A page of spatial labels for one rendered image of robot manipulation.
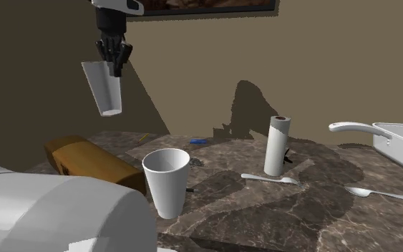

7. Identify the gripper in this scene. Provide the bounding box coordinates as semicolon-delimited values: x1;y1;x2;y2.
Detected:
94;7;134;78

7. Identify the white paper cup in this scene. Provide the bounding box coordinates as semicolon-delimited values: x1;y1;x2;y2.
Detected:
141;147;191;220
81;60;123;117

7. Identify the white paper towel roll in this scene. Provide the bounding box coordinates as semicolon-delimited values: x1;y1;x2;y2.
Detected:
263;115;291;177

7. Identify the silver spoon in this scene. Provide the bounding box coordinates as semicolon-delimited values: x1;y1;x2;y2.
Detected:
344;186;403;203
241;173;303;188

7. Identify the white saucepan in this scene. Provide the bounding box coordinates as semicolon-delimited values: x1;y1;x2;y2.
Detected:
328;121;403;174

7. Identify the dark framed wall picture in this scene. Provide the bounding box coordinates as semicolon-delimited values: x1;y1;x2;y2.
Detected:
127;0;277;17

